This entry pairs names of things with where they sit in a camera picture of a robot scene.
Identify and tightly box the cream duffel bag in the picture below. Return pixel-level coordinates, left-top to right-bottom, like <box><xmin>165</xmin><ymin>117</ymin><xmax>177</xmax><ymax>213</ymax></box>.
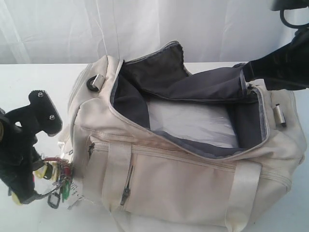
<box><xmin>59</xmin><ymin>41</ymin><xmax>307</xmax><ymax>232</ymax></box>

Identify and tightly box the white paper barcode tag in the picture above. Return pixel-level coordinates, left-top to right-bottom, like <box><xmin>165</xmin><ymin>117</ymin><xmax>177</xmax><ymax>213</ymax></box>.
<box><xmin>65</xmin><ymin>179</ymin><xmax>83</xmax><ymax>209</ymax></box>

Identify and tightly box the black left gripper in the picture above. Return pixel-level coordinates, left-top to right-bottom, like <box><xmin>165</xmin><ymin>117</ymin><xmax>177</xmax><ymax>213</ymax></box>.
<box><xmin>0</xmin><ymin>114</ymin><xmax>46</xmax><ymax>204</ymax></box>

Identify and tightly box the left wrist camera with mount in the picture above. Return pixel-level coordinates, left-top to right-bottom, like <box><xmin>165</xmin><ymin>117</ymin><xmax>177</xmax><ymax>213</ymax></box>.
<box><xmin>4</xmin><ymin>90</ymin><xmax>62</xmax><ymax>137</ymax></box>

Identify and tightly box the colourful key tag bunch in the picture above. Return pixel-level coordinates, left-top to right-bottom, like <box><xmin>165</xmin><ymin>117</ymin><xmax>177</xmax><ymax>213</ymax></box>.
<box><xmin>33</xmin><ymin>157</ymin><xmax>73</xmax><ymax>209</ymax></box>

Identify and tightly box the clear plastic packet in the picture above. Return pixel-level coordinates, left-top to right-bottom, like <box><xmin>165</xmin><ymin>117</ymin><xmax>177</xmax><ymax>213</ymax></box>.
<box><xmin>147</xmin><ymin>99</ymin><xmax>238</xmax><ymax>148</ymax></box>

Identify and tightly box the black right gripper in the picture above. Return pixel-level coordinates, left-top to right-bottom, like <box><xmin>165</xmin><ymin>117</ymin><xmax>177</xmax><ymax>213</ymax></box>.
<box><xmin>242</xmin><ymin>28</ymin><xmax>309</xmax><ymax>90</ymax></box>

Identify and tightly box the white backdrop curtain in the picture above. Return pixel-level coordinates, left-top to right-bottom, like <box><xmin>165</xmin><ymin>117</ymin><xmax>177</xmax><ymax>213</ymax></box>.
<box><xmin>0</xmin><ymin>0</ymin><xmax>295</xmax><ymax>64</ymax></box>

